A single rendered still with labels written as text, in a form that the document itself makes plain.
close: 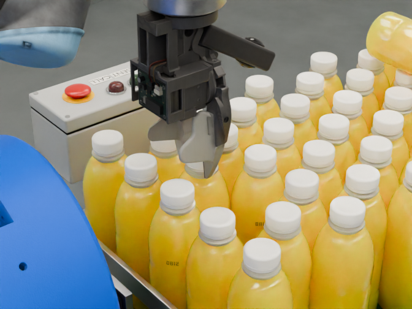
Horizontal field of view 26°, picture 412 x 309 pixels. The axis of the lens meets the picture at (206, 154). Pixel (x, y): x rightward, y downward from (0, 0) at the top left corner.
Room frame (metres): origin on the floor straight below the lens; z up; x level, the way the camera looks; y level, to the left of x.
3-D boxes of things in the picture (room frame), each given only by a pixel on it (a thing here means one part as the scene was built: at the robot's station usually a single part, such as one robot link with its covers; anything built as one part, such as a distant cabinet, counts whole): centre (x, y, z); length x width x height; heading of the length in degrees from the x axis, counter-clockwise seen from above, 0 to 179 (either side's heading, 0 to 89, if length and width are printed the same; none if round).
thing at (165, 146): (0.97, 0.05, 1.09); 0.04 x 0.04 x 0.02
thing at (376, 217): (0.88, -0.18, 0.99); 0.07 x 0.07 x 0.19
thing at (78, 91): (1.08, 0.17, 1.11); 0.04 x 0.04 x 0.01
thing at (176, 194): (0.85, 0.03, 1.09); 0.04 x 0.04 x 0.02
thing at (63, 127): (1.11, 0.14, 1.05); 0.20 x 0.10 x 0.10; 128
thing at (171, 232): (0.85, 0.03, 0.99); 0.07 x 0.07 x 0.19
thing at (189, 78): (0.90, 0.03, 1.24); 0.09 x 0.08 x 0.12; 128
